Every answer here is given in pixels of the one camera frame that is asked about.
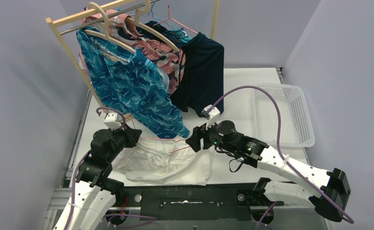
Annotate blue shark print shorts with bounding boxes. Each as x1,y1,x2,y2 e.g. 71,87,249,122
76,26,190,138

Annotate wooden clothes rack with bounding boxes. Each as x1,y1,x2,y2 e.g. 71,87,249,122
45,0,220,106

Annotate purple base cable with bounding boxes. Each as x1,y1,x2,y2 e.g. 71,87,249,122
105,207,159,229

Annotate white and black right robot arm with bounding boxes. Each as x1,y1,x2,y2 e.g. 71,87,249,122
186,120,354,223

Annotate wooden hanger rear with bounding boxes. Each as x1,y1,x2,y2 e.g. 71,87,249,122
125,0,180,52

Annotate navy blue shorts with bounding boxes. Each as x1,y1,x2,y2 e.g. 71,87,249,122
146,21,225,117

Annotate white plastic basket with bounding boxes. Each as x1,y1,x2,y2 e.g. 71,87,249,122
253,83,315,148

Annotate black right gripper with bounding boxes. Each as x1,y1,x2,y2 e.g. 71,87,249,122
187,116,235,152

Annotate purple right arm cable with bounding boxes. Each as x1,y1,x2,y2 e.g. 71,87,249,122
205,85,355,224

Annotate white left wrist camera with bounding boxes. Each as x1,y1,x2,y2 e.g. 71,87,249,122
103,112,126,130

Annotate wooden hanger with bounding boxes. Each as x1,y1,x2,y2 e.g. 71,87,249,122
83,1,137,55
125,0,180,52

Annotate wooden hanger front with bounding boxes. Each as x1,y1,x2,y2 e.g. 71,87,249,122
83,1,137,55

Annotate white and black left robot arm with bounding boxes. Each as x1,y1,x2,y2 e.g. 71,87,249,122
54,125,142,230

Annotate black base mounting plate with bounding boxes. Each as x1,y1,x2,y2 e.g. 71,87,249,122
125,183,272,221

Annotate pink floral shorts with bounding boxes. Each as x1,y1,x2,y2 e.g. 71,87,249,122
82,9,187,95

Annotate white shorts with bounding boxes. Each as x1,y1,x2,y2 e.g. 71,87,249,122
112,139,214,185

